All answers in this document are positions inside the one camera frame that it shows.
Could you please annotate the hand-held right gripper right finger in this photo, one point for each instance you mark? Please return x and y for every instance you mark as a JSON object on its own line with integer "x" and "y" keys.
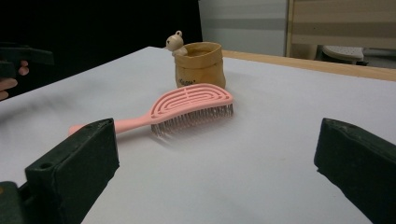
{"x": 361, "y": 168}

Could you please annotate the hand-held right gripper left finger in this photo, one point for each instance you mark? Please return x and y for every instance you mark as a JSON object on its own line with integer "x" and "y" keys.
{"x": 74, "y": 168}

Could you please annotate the pink hairbrush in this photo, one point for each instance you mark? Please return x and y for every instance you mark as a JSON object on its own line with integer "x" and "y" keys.
{"x": 186, "y": 101}

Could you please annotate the tan bag-shaped holder with bear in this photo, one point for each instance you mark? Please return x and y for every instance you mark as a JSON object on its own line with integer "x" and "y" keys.
{"x": 202, "y": 67}

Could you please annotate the white table sheet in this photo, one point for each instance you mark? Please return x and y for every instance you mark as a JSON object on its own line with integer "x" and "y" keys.
{"x": 249, "y": 149}

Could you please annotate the white perforated stool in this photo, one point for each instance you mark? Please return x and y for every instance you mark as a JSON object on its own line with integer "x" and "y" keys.
{"x": 342, "y": 53}

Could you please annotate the wooden shelf unit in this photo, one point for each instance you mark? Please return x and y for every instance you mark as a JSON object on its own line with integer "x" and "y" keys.
{"x": 342, "y": 18}

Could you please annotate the white cabinet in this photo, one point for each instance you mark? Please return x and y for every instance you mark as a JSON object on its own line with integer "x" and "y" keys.
{"x": 243, "y": 28}

